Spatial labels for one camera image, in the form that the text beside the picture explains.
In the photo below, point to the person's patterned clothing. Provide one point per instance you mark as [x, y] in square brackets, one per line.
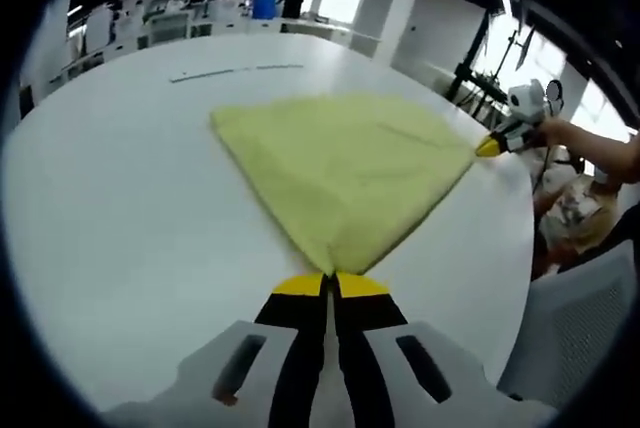
[575, 213]

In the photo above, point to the long white counter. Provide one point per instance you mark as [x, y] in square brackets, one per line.
[325, 28]

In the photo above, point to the white mesh chair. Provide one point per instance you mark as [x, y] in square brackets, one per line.
[575, 328]

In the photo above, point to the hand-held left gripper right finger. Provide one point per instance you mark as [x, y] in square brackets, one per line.
[465, 393]

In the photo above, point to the blue barrel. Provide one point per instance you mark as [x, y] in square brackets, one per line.
[264, 6]

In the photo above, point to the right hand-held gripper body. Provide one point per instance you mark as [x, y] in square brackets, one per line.
[527, 100]

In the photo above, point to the thin table strip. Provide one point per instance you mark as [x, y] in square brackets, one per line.
[200, 76]

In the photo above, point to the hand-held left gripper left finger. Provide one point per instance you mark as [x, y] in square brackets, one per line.
[210, 378]

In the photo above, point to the black workbench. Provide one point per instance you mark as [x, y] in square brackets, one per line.
[482, 93]

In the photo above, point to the yellow blue grey garment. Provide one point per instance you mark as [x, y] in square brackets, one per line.
[340, 173]

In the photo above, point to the black box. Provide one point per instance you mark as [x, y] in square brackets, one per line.
[26, 100]

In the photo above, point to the black metal stand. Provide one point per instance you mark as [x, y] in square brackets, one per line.
[457, 83]

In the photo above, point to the white pillar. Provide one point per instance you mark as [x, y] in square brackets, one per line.
[50, 48]
[387, 8]

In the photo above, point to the white rolling cabinet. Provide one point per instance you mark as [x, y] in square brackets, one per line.
[97, 28]

